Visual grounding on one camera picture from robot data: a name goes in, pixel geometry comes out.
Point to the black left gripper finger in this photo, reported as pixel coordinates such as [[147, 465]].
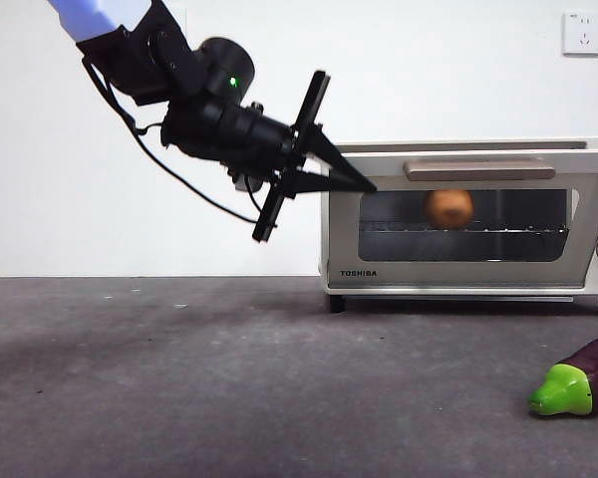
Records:
[[319, 184], [336, 164]]

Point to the brown potato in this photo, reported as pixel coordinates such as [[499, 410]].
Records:
[[448, 209]]

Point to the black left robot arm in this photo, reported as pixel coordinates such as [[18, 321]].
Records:
[[219, 60]]

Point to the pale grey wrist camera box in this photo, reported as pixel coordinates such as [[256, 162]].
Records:
[[240, 183]]

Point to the white wall socket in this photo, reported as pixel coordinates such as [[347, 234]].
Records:
[[583, 35]]

